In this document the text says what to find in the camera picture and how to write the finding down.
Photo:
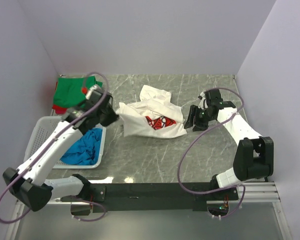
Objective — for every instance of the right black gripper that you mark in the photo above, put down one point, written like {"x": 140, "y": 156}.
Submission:
{"x": 200, "y": 117}

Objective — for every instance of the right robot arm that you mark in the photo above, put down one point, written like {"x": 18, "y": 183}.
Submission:
{"x": 254, "y": 157}

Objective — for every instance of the red folded t shirt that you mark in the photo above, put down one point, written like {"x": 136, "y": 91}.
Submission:
{"x": 58, "y": 108}

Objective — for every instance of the blue t shirt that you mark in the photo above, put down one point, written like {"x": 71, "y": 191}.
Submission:
{"x": 86, "y": 150}

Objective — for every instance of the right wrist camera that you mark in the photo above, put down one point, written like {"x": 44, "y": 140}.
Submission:
{"x": 202, "y": 98}

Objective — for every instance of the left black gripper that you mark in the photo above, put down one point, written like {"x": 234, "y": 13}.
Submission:
{"x": 106, "y": 113}

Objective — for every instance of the green folded t shirt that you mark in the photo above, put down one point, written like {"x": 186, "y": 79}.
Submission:
{"x": 68, "y": 92}

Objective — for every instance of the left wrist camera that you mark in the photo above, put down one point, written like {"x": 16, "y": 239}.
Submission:
{"x": 88, "y": 91}

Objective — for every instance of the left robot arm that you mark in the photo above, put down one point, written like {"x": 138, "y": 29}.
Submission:
{"x": 29, "y": 182}

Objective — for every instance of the white t shirt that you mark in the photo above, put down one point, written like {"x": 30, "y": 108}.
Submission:
{"x": 153, "y": 116}

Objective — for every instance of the white plastic basket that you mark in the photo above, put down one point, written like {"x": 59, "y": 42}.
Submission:
{"x": 44, "y": 127}

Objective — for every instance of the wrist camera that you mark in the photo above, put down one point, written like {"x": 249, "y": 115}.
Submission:
{"x": 88, "y": 91}
{"x": 202, "y": 98}

